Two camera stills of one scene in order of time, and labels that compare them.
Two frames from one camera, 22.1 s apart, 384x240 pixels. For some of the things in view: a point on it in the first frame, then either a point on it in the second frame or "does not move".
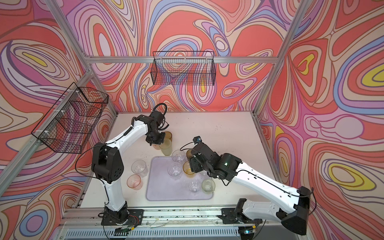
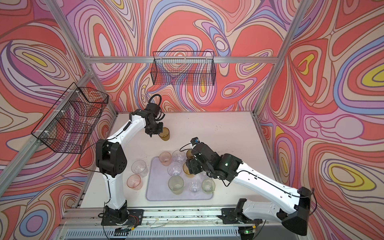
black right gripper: x=194 y=164 does not move
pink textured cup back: x=156 y=146 -> x=165 y=158
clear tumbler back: x=174 y=170 does not move
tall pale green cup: x=166 y=147 -> x=175 y=184
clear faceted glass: x=203 y=174 does not move
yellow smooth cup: x=187 y=169 does not move
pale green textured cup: x=208 y=186 does not move
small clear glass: x=194 y=187 does not move
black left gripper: x=159 y=142 -> x=160 y=130
